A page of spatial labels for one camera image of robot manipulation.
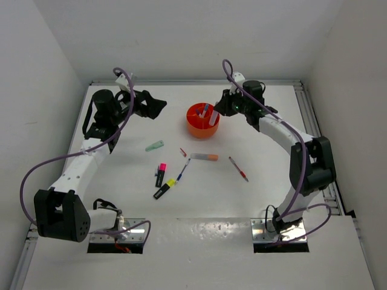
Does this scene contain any red pen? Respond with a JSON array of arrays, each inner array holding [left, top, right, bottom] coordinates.
[[229, 156, 249, 182]]

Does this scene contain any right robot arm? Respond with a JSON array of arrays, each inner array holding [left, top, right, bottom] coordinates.
[[215, 80, 336, 233]]

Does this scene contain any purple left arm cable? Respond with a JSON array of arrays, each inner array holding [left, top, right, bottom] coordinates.
[[20, 66, 151, 242]]

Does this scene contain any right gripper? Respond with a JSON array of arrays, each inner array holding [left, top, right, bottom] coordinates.
[[215, 87, 250, 117]]

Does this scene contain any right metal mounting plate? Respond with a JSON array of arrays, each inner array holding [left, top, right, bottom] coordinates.
[[251, 218, 307, 244]]

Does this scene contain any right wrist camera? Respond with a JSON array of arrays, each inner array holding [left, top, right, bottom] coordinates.
[[230, 71, 246, 94]]

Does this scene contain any blue capped pen in container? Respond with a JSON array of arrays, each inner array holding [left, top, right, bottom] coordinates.
[[201, 103, 209, 118]]

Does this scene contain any metal mounting plate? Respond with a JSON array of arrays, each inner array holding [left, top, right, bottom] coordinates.
[[251, 218, 307, 244], [89, 217, 148, 244]]

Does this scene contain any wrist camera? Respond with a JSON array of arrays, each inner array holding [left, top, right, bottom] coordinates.
[[230, 71, 246, 94], [115, 73, 131, 92]]

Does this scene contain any purple highlighter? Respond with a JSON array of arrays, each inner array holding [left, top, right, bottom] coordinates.
[[209, 110, 219, 126]]

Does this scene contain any orange highlighter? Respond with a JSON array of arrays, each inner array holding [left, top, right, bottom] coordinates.
[[190, 153, 218, 161]]

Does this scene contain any pink highlighter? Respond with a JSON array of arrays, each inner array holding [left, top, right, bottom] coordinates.
[[155, 163, 167, 188]]

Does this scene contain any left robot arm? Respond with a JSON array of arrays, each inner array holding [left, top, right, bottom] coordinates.
[[34, 89, 167, 242]]

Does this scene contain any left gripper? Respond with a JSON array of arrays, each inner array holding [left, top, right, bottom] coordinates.
[[109, 85, 165, 124]]

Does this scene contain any yellow highlighter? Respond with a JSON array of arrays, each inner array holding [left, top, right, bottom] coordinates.
[[153, 179, 176, 200]]

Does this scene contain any orange round container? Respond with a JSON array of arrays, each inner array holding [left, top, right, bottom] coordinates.
[[186, 103, 220, 139]]

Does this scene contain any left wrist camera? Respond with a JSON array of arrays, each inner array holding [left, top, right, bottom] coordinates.
[[115, 73, 131, 92]]

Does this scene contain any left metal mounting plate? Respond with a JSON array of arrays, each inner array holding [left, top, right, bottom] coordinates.
[[89, 217, 148, 244]]

